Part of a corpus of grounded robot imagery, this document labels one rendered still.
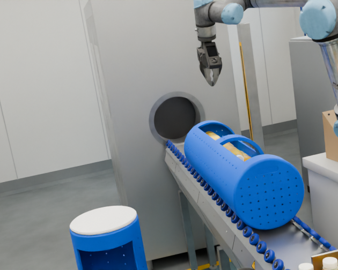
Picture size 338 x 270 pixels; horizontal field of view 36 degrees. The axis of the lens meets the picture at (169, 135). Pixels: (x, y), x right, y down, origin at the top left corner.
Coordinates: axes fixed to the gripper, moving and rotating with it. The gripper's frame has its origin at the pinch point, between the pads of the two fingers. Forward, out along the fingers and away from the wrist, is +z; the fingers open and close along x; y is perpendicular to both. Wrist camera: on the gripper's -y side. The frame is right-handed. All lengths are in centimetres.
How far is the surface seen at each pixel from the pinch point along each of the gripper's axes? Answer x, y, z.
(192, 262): 9, 84, 174
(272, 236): -8, -41, 48
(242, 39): -37, 79, 14
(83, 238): 63, -25, 42
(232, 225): 3, -25, 53
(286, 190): -16, -36, 33
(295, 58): -123, 214, 94
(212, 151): 2.1, 4.5, 34.4
